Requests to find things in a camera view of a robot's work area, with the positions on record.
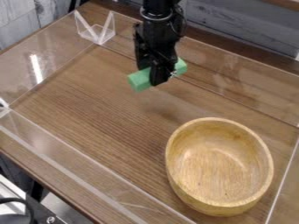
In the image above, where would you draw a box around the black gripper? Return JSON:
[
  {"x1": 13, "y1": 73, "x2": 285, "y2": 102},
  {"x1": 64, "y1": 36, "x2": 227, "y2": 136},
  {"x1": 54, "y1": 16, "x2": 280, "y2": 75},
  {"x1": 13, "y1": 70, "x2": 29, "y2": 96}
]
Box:
[{"x1": 133, "y1": 12, "x2": 185, "y2": 86}]

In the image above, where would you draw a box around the green rectangular block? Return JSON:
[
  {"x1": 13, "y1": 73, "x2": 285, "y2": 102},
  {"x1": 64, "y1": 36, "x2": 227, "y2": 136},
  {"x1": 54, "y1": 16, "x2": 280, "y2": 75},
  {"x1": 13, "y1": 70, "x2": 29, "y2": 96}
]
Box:
[{"x1": 127, "y1": 59, "x2": 187, "y2": 92}]

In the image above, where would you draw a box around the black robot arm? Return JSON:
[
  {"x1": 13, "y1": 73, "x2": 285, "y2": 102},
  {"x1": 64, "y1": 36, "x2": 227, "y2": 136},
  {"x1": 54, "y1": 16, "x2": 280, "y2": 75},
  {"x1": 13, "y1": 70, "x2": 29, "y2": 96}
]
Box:
[{"x1": 133, "y1": 0, "x2": 187, "y2": 86}]

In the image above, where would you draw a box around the light wooden bowl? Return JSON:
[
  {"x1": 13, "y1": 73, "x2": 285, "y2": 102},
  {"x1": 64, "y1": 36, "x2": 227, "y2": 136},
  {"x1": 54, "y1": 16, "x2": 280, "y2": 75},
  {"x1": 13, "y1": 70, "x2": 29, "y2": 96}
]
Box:
[{"x1": 164, "y1": 117, "x2": 275, "y2": 217}]

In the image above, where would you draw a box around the clear acrylic corner bracket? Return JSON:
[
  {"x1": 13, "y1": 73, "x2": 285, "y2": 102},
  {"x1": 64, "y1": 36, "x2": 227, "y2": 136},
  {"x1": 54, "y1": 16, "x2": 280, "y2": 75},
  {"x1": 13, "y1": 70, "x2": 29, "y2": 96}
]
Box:
[{"x1": 73, "y1": 10, "x2": 116, "y2": 46}]

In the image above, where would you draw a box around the clear acrylic tray wall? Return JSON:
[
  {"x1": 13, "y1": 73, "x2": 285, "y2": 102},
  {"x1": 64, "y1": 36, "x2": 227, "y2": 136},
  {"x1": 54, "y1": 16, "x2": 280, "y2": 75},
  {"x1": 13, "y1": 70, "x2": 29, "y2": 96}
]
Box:
[{"x1": 0, "y1": 3, "x2": 299, "y2": 224}]

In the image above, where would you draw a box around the black metal bracket with screw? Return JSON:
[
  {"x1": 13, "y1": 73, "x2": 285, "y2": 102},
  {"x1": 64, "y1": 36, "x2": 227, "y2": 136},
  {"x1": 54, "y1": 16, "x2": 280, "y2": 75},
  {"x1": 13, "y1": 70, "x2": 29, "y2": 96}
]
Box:
[{"x1": 33, "y1": 209, "x2": 69, "y2": 224}]

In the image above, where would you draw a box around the black cable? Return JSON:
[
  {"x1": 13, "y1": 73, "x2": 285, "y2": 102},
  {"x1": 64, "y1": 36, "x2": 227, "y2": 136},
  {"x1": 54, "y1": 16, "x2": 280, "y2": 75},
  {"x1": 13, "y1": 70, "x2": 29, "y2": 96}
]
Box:
[{"x1": 0, "y1": 196, "x2": 42, "y2": 224}]

